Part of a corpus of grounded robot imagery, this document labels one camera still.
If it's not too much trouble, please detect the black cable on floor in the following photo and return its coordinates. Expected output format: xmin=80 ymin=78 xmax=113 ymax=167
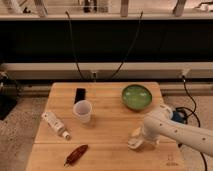
xmin=175 ymin=75 xmax=208 ymax=171

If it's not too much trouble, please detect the green bowl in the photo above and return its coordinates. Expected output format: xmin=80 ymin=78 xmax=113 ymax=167
xmin=122 ymin=84 xmax=152 ymax=111

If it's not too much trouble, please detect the white tube bottle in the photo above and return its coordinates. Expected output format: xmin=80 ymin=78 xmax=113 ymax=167
xmin=42 ymin=111 xmax=71 ymax=140

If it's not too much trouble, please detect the blue object on floor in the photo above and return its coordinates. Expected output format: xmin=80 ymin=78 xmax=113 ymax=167
xmin=172 ymin=111 xmax=187 ymax=124

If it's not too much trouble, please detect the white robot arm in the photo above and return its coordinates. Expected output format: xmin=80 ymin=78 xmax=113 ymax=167
xmin=141 ymin=104 xmax=213 ymax=157

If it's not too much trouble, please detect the wooden table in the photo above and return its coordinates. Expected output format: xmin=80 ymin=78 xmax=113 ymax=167
xmin=26 ymin=83 xmax=186 ymax=171

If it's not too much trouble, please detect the black rectangular block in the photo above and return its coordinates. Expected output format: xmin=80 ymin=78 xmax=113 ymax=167
xmin=74 ymin=88 xmax=86 ymax=103

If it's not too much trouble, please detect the dark machine at left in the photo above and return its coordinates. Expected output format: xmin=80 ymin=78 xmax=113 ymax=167
xmin=0 ymin=71 xmax=21 ymax=120

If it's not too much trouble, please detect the white ceramic cup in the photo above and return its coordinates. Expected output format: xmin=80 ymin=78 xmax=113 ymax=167
xmin=73 ymin=100 xmax=92 ymax=123

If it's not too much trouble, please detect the right black cable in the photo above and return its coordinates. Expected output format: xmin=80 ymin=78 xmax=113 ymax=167
xmin=108 ymin=10 xmax=144 ymax=81

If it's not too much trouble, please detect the left black cable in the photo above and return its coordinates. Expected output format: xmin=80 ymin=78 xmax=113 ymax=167
xmin=65 ymin=10 xmax=86 ymax=81

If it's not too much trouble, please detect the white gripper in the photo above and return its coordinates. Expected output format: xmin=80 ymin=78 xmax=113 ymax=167
xmin=140 ymin=126 xmax=159 ymax=148

